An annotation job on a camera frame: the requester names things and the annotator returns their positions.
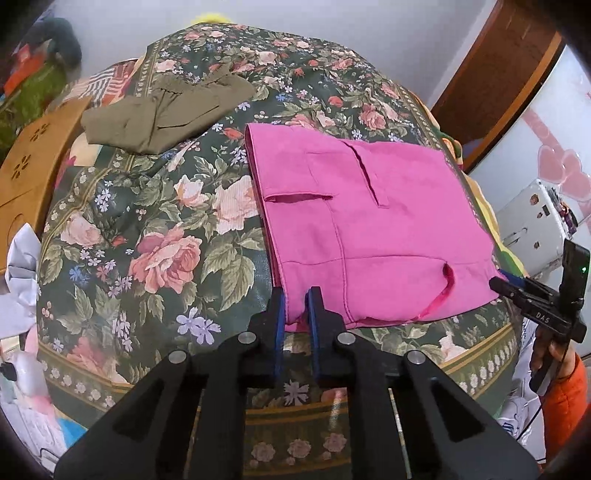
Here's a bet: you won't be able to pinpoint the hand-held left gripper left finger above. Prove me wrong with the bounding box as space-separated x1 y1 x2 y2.
54 287 287 480

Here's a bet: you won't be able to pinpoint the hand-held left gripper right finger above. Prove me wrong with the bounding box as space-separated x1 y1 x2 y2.
307 286 541 480

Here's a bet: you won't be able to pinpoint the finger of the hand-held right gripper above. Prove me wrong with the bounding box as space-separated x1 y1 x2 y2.
488 270 530 307

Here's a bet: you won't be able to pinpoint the pink pants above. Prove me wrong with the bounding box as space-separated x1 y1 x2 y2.
244 123 504 334

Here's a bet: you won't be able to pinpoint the person's right forearm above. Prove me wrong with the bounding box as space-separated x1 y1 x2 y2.
538 353 591 462

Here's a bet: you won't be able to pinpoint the olive green pants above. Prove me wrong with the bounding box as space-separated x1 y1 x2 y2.
81 64 256 156

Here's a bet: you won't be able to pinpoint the person's right hand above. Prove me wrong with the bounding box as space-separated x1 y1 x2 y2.
528 320 576 382

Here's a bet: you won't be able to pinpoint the white sewing machine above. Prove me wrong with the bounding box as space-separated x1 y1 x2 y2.
496 179 580 280

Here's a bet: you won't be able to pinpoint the floral blanket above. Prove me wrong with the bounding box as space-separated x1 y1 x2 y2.
35 23 522 480

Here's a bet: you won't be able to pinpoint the white cabinet with pink hearts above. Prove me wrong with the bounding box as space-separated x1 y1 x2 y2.
464 42 591 217

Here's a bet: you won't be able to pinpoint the wooden door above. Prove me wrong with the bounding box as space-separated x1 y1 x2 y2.
429 0 567 172

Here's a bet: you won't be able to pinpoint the white plastic bag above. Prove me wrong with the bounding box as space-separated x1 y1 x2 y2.
4 223 42 296

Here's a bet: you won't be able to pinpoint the wooden board with cutouts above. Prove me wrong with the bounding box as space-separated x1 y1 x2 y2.
0 96 92 273

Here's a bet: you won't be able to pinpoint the green cloth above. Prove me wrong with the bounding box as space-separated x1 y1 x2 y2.
0 61 68 158

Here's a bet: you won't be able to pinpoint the black cable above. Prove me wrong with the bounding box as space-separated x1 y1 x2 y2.
517 392 546 440

